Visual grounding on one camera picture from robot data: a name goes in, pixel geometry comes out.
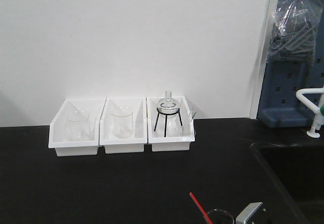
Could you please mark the red stirring stick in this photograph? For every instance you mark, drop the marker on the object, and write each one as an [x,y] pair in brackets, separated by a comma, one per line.
[203,212]

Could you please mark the clear glass beaker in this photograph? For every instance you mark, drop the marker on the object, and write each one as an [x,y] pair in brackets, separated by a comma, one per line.
[219,216]

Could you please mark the small glass beaker right bin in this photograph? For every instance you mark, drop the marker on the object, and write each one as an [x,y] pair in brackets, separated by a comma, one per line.
[186,128]

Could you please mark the glass beaker in middle bin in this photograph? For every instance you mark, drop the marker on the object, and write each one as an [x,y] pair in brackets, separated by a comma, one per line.
[123,125]

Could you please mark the glass beaker in bin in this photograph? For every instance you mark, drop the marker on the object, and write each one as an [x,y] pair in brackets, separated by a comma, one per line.
[78,125]
[123,125]

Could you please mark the glass beaker in left bin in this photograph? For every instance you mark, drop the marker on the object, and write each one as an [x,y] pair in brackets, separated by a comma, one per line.
[78,125]

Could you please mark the round glass flask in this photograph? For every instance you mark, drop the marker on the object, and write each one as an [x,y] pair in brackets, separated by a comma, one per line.
[168,104]

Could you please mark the white right storage bin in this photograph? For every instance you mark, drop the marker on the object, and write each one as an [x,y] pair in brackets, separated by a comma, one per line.
[174,141]

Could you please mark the white storage bin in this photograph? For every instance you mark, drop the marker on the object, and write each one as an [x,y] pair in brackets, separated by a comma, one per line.
[136,142]
[58,135]
[174,141]

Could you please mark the white middle storage bin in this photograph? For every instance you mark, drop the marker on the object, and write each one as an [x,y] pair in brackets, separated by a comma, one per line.
[136,142]

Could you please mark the white left storage bin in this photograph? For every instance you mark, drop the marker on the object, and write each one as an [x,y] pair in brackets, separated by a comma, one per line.
[58,135]

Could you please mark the blue-grey pegboard drying rack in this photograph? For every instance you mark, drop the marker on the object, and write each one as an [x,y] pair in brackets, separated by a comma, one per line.
[278,105]

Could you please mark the plastic bag of black pegs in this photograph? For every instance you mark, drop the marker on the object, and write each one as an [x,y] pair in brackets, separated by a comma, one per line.
[295,31]

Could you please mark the black lab sink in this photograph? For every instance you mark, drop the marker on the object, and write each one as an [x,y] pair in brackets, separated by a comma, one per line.
[297,170]

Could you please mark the white lab faucet green knobs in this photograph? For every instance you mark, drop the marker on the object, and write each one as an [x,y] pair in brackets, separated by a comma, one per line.
[316,109]

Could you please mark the black wire tripod stand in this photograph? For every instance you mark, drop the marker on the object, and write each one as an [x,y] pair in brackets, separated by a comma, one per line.
[167,114]

